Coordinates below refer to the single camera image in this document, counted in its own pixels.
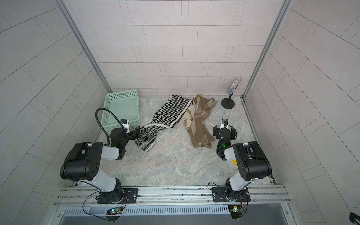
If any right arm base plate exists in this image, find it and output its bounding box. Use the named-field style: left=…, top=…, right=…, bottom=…
left=210, top=187, right=251, bottom=203

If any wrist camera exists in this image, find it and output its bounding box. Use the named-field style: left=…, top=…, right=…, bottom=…
left=120, top=119, right=130, bottom=134
left=220, top=119, right=228, bottom=129

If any green circuit board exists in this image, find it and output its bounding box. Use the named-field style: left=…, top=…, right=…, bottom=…
left=228, top=205, right=244, bottom=219
left=106, top=207, right=123, bottom=216

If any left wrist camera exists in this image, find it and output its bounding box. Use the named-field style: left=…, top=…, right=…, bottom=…
left=120, top=119, right=130, bottom=134

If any beige plaid scarf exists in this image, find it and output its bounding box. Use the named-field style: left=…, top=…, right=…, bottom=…
left=181, top=95, right=217, bottom=149

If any aluminium mounting rail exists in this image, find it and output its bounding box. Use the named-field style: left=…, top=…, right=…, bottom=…
left=50, top=185, right=291, bottom=208

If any mint green plastic basket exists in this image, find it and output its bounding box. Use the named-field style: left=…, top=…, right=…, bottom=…
left=101, top=89, right=140, bottom=134

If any left green circuit board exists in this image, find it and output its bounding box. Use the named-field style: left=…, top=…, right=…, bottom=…
left=106, top=207, right=123, bottom=216

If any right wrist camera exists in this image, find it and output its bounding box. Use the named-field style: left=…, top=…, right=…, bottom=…
left=220, top=119, right=228, bottom=129

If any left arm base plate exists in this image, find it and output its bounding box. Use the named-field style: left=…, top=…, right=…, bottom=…
left=95, top=188, right=139, bottom=204

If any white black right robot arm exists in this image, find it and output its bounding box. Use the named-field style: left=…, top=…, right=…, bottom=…
left=211, top=125, right=272, bottom=203

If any right green circuit board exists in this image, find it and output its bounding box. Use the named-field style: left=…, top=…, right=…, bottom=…
left=228, top=205, right=244, bottom=219

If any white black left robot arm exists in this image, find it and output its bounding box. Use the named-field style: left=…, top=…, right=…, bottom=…
left=60, top=118, right=140, bottom=205

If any black white houndstooth scarf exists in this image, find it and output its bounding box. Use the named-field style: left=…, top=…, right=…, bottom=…
left=136, top=95, right=192, bottom=152

